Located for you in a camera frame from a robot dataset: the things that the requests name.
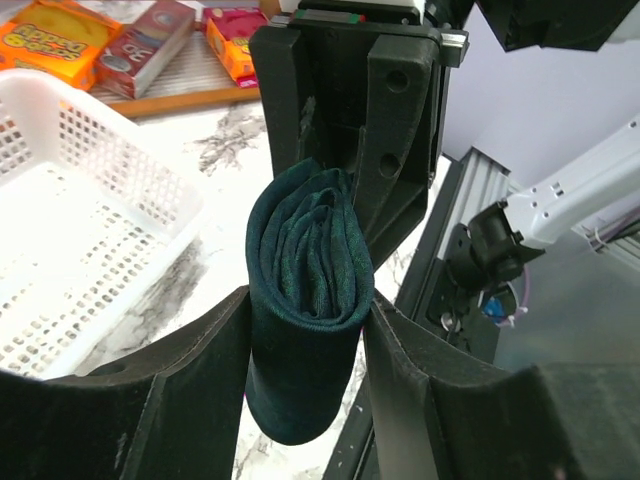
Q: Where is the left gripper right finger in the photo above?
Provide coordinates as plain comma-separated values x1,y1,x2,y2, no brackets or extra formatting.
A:
365,296,639,479

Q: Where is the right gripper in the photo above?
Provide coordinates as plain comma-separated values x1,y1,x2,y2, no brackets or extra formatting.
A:
249,1,470,265

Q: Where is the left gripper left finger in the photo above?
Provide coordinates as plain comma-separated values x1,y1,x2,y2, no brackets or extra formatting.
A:
1,287,250,479

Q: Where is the dark green tie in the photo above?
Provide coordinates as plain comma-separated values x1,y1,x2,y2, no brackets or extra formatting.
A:
245,159,375,446

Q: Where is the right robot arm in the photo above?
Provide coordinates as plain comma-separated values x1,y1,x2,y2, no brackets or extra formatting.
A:
249,1,639,262

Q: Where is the pink sponge box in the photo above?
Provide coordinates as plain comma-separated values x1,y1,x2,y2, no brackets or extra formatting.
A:
201,6,267,89

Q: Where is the wooden tiered rack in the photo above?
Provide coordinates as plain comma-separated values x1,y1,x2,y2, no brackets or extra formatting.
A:
91,23,260,118

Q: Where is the white red flat box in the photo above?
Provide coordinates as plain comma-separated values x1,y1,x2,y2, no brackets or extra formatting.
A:
96,1,196,99

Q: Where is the white plastic basket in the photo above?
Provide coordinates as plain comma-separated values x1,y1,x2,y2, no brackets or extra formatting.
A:
1,69,208,379

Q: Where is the orange sponge box middle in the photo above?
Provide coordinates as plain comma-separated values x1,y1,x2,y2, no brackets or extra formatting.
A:
1,1,123,91

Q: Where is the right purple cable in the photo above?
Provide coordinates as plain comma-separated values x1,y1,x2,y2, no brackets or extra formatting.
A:
499,219,640,331

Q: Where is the aluminium rail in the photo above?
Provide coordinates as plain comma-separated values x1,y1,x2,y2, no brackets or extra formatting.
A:
437,144,639,279

